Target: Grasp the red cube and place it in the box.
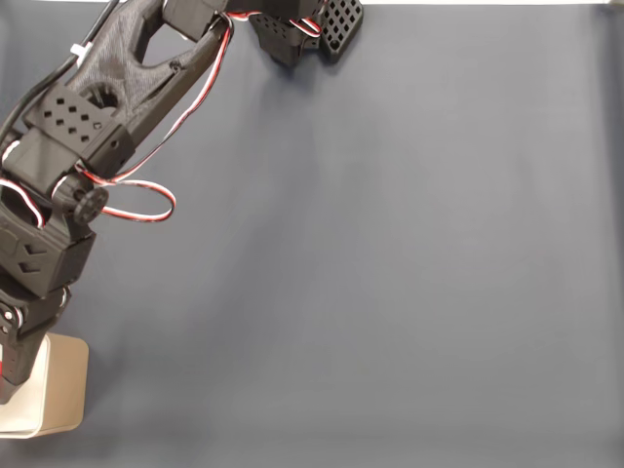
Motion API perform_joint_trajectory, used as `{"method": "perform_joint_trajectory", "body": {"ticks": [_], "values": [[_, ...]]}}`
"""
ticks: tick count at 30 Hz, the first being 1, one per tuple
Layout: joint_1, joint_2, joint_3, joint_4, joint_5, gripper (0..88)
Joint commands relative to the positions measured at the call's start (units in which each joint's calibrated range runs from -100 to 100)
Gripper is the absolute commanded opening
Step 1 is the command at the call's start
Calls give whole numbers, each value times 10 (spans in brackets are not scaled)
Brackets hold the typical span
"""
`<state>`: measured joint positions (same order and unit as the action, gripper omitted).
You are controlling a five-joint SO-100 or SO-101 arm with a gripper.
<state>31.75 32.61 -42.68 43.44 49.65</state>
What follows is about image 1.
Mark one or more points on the beige box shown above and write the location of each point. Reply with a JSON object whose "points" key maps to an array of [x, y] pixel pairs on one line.
{"points": [[63, 380]]}

